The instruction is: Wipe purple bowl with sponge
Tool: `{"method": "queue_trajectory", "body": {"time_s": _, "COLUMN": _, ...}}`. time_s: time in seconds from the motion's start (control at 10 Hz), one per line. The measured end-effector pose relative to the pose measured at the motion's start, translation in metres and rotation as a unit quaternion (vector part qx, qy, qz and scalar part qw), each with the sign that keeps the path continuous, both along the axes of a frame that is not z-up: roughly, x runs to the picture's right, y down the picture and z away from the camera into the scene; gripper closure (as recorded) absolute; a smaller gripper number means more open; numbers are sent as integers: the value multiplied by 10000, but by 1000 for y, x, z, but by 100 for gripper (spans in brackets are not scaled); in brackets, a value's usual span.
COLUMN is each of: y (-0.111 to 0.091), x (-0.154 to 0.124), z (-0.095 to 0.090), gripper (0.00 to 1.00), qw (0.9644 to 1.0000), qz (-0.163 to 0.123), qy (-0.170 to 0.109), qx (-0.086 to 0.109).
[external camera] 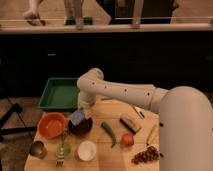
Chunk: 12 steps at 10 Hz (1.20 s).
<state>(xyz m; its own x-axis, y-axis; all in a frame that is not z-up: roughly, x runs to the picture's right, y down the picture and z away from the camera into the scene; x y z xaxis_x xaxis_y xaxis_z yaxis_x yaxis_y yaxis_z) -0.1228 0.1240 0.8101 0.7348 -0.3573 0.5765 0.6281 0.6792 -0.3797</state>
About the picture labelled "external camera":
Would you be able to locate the blue sponge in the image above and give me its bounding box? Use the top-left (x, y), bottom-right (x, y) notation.
top-left (70, 110), bottom-right (85, 126)

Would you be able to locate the purple bowl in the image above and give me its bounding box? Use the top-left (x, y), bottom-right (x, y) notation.
top-left (68, 118), bottom-right (93, 136)

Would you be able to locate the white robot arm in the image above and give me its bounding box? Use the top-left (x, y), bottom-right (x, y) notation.
top-left (77, 68), bottom-right (213, 171)

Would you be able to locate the white small bowl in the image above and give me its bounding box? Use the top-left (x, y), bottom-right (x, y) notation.
top-left (77, 141), bottom-right (97, 161)

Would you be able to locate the orange bowl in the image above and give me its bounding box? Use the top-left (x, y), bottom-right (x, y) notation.
top-left (37, 112), bottom-right (67, 139)

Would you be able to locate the green chili pepper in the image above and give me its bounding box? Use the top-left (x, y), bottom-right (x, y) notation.
top-left (101, 122), bottom-right (116, 148)

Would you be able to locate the green plastic tray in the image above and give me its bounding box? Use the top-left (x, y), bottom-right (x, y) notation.
top-left (39, 78), bottom-right (79, 112)

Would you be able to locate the wooden scrub brush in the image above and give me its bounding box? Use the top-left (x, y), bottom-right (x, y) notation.
top-left (119, 115), bottom-right (141, 134)

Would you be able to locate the red tomato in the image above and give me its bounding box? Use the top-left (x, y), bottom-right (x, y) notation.
top-left (121, 133), bottom-right (134, 147)

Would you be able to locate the yellow banana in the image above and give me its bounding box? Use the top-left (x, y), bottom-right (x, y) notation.
top-left (146, 123), bottom-right (157, 146)

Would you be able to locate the green small plate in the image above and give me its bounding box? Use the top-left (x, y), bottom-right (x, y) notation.
top-left (55, 142), bottom-right (71, 159)

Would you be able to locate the bunch of dark grapes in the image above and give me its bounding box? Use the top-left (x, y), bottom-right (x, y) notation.
top-left (131, 146), bottom-right (159, 164)

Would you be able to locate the silver fork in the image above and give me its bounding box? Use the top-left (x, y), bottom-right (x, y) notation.
top-left (56, 131), bottom-right (66, 167)

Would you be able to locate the metal cup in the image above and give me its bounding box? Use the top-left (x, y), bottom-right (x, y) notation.
top-left (29, 141), bottom-right (47, 159)

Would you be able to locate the black tripod stand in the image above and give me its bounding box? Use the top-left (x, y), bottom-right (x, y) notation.
top-left (0, 103), bottom-right (37, 142)

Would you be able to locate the white handled knife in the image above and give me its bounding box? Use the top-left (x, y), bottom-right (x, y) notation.
top-left (133, 106), bottom-right (145, 119)

